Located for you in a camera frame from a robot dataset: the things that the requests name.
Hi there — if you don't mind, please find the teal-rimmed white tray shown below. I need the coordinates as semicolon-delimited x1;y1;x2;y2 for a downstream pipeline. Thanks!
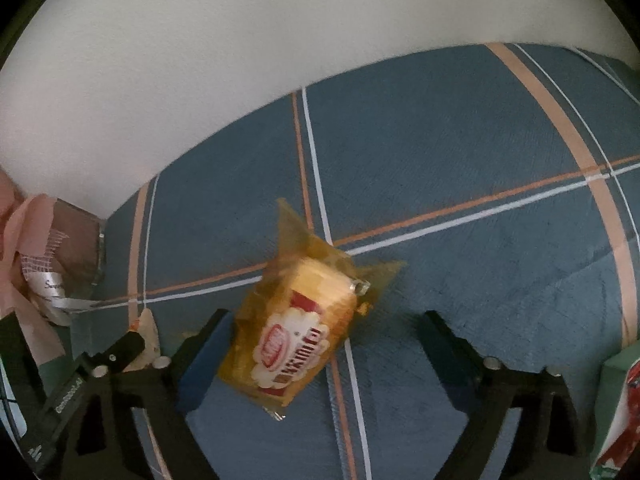
590;342;640;480

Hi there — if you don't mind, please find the clear glass vase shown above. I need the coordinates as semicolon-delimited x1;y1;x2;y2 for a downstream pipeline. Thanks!
52;199;107;311

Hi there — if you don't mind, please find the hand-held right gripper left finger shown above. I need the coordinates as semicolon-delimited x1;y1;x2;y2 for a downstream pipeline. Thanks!
65;307;236;480

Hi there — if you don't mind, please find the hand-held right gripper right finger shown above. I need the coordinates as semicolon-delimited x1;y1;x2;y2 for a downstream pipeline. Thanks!
419;310;586;480

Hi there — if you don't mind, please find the red pictured snack packet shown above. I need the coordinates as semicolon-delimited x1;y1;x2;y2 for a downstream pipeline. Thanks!
597;360;640;480

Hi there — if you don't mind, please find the pink white snack packet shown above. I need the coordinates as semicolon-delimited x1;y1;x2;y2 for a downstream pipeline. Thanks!
122;308;161;373

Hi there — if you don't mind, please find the yellow snack packet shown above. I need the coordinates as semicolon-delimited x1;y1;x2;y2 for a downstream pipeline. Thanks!
217;197;407;423

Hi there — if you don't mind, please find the pink flower bouquet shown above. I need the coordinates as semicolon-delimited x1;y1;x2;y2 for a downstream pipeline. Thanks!
0;165;101;366

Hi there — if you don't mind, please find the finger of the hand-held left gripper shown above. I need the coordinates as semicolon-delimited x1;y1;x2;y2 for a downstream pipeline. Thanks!
102;331;147;377

